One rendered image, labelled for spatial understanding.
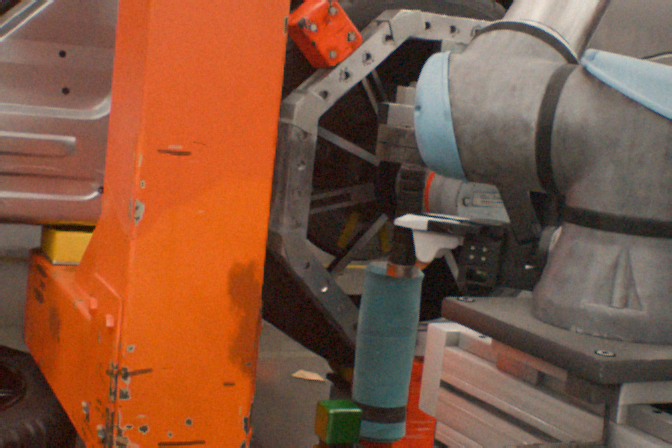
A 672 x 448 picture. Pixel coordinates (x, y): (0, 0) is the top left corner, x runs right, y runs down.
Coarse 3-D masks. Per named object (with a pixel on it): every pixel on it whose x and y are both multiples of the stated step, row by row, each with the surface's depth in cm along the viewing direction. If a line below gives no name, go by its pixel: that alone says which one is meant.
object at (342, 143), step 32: (384, 96) 185; (320, 128) 182; (320, 192) 184; (352, 192) 186; (384, 192) 193; (352, 256) 188; (448, 256) 195; (448, 288) 205; (480, 288) 199; (448, 320) 195
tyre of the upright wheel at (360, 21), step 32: (352, 0) 179; (384, 0) 180; (416, 0) 182; (448, 0) 185; (480, 0) 187; (288, 64) 176; (288, 288) 182; (288, 320) 183; (320, 320) 185; (320, 352) 186; (352, 352) 188
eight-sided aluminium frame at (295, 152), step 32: (384, 32) 172; (416, 32) 174; (448, 32) 176; (352, 64) 171; (288, 96) 174; (320, 96) 170; (288, 128) 170; (288, 160) 170; (288, 192) 170; (288, 224) 171; (544, 224) 196; (288, 256) 171; (320, 288) 179; (352, 320) 178; (416, 352) 183
